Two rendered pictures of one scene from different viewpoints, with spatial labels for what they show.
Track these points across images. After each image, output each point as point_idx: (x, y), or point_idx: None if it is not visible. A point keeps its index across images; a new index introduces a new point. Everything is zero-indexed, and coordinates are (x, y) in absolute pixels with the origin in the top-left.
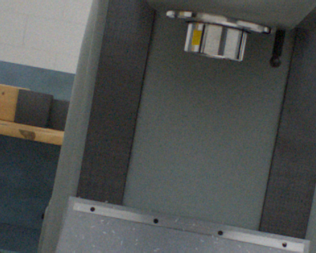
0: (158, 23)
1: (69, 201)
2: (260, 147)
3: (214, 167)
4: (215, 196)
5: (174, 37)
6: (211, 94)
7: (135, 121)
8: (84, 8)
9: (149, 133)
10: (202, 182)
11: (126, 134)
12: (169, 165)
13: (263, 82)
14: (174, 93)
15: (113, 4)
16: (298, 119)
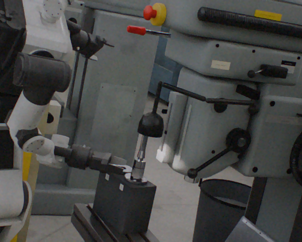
0: None
1: (242, 217)
2: (292, 217)
3: (279, 220)
4: (278, 231)
5: None
6: (282, 192)
7: (261, 195)
8: None
9: (265, 200)
10: (275, 224)
11: (259, 199)
12: (268, 214)
13: (296, 192)
14: (273, 188)
15: None
16: None
